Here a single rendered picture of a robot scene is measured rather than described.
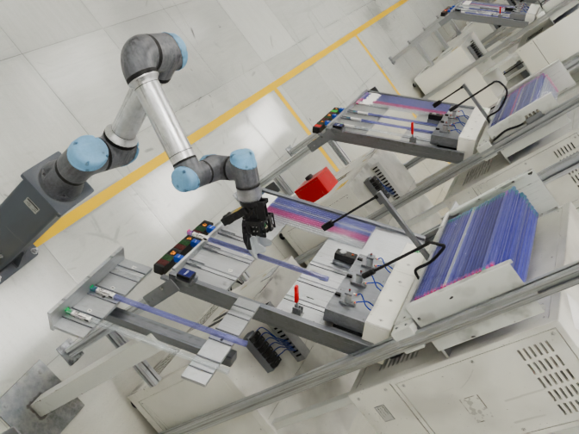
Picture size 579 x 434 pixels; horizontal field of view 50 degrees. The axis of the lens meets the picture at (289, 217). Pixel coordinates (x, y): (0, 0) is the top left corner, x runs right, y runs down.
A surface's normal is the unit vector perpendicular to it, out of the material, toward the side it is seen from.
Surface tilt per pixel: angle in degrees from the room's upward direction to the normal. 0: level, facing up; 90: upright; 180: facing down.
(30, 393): 0
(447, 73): 90
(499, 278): 90
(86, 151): 7
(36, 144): 0
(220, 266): 42
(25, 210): 90
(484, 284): 90
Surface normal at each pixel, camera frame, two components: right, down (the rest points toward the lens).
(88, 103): 0.68, -0.44
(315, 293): 0.09, -0.85
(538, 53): -0.40, 0.45
